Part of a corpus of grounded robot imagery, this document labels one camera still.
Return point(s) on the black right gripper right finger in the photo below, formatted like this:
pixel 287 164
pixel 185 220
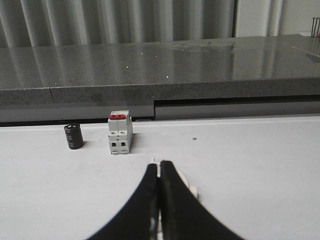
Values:
pixel 183 217

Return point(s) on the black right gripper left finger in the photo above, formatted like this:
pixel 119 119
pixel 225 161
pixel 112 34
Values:
pixel 138 219

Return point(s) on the white half-ring pipe clamp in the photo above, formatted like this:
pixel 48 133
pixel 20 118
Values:
pixel 193 189

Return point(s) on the black cylindrical capacitor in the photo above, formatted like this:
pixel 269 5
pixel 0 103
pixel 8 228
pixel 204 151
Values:
pixel 74 136

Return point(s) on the grey stone countertop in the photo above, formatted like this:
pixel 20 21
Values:
pixel 209 78

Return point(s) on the grey pleated curtain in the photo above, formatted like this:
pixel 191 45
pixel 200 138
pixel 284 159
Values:
pixel 38 23

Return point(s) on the white circuit breaker red switch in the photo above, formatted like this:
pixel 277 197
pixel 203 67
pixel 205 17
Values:
pixel 120 132

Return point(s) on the dark wire rack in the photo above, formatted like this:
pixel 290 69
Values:
pixel 315 37

